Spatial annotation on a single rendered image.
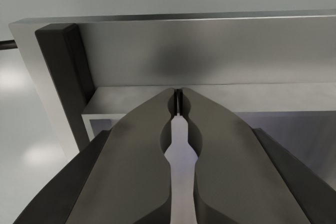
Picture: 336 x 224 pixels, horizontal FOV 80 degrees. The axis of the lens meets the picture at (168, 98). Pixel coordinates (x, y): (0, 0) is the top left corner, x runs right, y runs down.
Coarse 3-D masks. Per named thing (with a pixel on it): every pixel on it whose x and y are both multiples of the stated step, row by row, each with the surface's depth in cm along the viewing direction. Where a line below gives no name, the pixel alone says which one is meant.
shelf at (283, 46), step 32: (32, 32) 13; (96, 32) 13; (128, 32) 13; (160, 32) 13; (192, 32) 13; (224, 32) 13; (256, 32) 13; (288, 32) 13; (320, 32) 13; (32, 64) 15; (96, 64) 15; (128, 64) 15; (160, 64) 14; (192, 64) 14; (224, 64) 14; (256, 64) 14; (288, 64) 14; (320, 64) 14; (64, 128) 18
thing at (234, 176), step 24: (192, 96) 10; (192, 120) 9; (216, 120) 8; (240, 120) 8; (192, 144) 9; (216, 144) 7; (240, 144) 7; (216, 168) 6; (240, 168) 6; (264, 168) 6; (216, 192) 6; (240, 192) 6; (264, 192) 6; (288, 192) 6; (216, 216) 6; (240, 216) 5; (264, 216) 5; (288, 216) 5
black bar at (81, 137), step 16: (48, 32) 11; (64, 32) 11; (48, 48) 12; (64, 48) 12; (80, 48) 13; (48, 64) 12; (64, 64) 12; (80, 64) 13; (64, 80) 13; (80, 80) 13; (64, 96) 14; (80, 96) 14; (64, 112) 14; (80, 112) 14; (80, 128) 15; (80, 144) 16
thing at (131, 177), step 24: (168, 96) 10; (120, 120) 9; (144, 120) 9; (168, 120) 9; (120, 144) 8; (144, 144) 7; (168, 144) 9; (96, 168) 7; (120, 168) 7; (144, 168) 7; (168, 168) 7; (96, 192) 6; (120, 192) 6; (144, 192) 6; (168, 192) 6; (72, 216) 5; (96, 216) 5; (120, 216) 5; (144, 216) 5; (168, 216) 6
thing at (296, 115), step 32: (96, 96) 14; (128, 96) 14; (224, 96) 14; (256, 96) 14; (288, 96) 14; (320, 96) 13; (96, 128) 14; (288, 128) 17; (320, 128) 17; (192, 160) 20; (320, 160) 19; (192, 192) 22
